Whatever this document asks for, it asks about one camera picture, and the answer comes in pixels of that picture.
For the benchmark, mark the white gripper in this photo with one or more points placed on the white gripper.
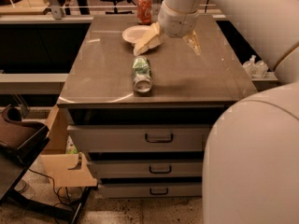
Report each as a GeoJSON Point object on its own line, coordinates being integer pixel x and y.
{"type": "Point", "coordinates": [177, 23]}

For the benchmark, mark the green soda can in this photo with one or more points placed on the green soda can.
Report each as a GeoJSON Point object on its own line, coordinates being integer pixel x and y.
{"type": "Point", "coordinates": [141, 73]}

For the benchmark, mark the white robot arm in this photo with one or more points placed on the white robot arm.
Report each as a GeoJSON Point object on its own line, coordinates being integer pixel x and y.
{"type": "Point", "coordinates": [251, 163]}

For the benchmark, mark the red soda can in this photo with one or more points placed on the red soda can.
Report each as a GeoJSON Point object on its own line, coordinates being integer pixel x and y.
{"type": "Point", "coordinates": [144, 11]}

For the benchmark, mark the white paper bowl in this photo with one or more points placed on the white paper bowl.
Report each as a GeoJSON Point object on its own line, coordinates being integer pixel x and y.
{"type": "Point", "coordinates": [134, 33]}

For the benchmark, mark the grey drawer cabinet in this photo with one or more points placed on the grey drawer cabinet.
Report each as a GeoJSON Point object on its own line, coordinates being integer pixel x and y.
{"type": "Point", "coordinates": [187, 89]}

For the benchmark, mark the clear plastic bottle left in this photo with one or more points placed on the clear plastic bottle left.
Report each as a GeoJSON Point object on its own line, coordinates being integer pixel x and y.
{"type": "Point", "coordinates": [249, 66]}

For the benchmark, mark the clear plastic bottle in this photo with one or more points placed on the clear plastic bottle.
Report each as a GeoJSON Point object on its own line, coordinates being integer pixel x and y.
{"type": "Point", "coordinates": [249, 66]}
{"type": "Point", "coordinates": [260, 69]}

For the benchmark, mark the clear plastic bottle right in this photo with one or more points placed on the clear plastic bottle right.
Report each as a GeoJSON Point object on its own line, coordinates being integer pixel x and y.
{"type": "Point", "coordinates": [260, 69]}

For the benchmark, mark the top grey drawer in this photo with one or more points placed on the top grey drawer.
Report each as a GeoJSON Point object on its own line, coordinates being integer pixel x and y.
{"type": "Point", "coordinates": [138, 138]}

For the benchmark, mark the grey drawer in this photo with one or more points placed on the grey drawer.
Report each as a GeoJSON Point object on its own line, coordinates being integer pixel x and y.
{"type": "Point", "coordinates": [145, 168]}
{"type": "Point", "coordinates": [151, 190]}
{"type": "Point", "coordinates": [138, 138]}

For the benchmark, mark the middle grey drawer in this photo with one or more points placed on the middle grey drawer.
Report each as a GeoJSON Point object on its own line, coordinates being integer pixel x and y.
{"type": "Point", "coordinates": [145, 168]}

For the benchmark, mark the bottom grey drawer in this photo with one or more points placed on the bottom grey drawer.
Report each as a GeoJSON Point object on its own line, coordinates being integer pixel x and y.
{"type": "Point", "coordinates": [151, 190]}

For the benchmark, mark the cardboard box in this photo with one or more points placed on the cardboard box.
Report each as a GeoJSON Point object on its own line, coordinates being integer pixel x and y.
{"type": "Point", "coordinates": [67, 170]}

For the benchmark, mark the black side table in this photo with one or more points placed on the black side table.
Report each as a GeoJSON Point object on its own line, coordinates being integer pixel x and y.
{"type": "Point", "coordinates": [20, 144]}

